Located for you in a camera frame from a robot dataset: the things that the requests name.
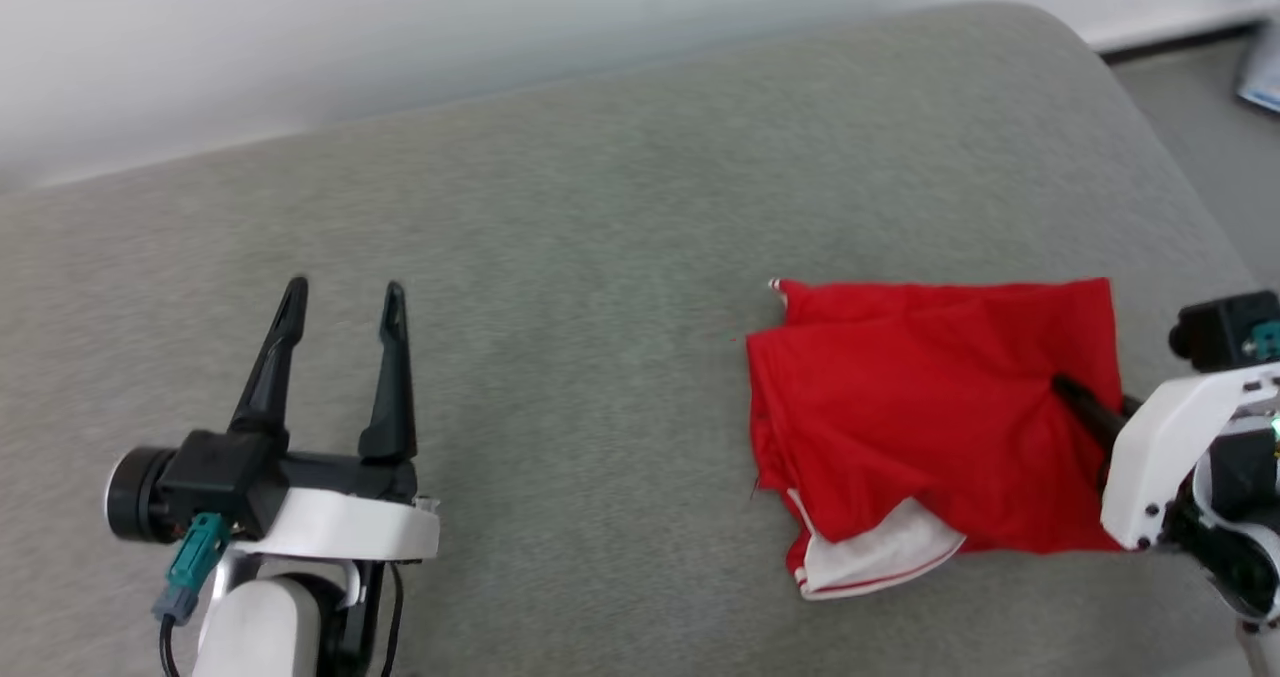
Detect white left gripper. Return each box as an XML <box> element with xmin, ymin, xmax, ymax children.
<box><xmin>228</xmin><ymin>275</ymin><xmax>442</xmax><ymax>565</ymax></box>

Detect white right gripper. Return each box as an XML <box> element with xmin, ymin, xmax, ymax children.
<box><xmin>1050</xmin><ymin>361</ymin><xmax>1280</xmax><ymax>554</ymax></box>

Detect red and white shirt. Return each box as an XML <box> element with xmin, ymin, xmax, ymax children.
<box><xmin>744</xmin><ymin>277</ymin><xmax>1128</xmax><ymax>601</ymax></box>

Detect grey fabric sofa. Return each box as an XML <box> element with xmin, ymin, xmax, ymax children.
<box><xmin>0</xmin><ymin>2</ymin><xmax>1280</xmax><ymax>677</ymax></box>

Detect dark skirting board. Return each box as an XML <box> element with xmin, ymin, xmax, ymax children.
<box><xmin>1098</xmin><ymin>17</ymin><xmax>1267</xmax><ymax>65</ymax></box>

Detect white and blue floor object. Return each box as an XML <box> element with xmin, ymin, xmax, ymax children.
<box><xmin>1234</xmin><ymin>27</ymin><xmax>1280</xmax><ymax>115</ymax></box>

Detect left cable with teal plug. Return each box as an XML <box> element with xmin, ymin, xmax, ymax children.
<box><xmin>150</xmin><ymin>512</ymin><xmax>235</xmax><ymax>677</ymax></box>

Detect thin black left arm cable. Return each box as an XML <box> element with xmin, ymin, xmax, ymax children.
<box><xmin>376</xmin><ymin>561</ymin><xmax>405</xmax><ymax>677</ymax></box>

